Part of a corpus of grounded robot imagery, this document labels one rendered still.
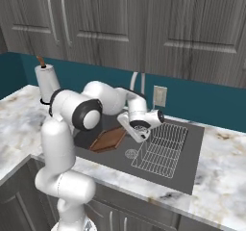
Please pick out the brown wooden cutting board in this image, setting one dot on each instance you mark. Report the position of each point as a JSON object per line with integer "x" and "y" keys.
{"x": 109, "y": 139}

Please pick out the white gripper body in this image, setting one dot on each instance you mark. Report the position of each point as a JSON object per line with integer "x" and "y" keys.
{"x": 132, "y": 129}

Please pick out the white sink tap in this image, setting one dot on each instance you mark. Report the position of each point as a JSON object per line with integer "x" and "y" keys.
{"x": 132, "y": 80}

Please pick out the grey wooden cupboard door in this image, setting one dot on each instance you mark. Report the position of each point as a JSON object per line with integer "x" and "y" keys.
{"x": 25, "y": 10}
{"x": 198, "y": 26}
{"x": 105, "y": 20}

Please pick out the white wall outlet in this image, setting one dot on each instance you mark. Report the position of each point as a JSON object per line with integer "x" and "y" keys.
{"x": 159, "y": 96}

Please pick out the dark grey sink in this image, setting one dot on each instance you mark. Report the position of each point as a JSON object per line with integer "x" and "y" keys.
{"x": 179, "y": 164}

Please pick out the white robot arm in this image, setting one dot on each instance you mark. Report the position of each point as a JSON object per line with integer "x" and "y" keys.
{"x": 64, "y": 106}

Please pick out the white paper towel roll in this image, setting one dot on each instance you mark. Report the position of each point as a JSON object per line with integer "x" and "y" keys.
{"x": 46, "y": 80}

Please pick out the brown paper towel holder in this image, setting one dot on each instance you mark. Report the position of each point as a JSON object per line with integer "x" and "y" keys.
{"x": 41, "y": 61}

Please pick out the grey lower cabinet door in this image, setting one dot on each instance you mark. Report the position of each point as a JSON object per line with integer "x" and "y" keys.
{"x": 141, "y": 223}
{"x": 103, "y": 216}
{"x": 16, "y": 199}

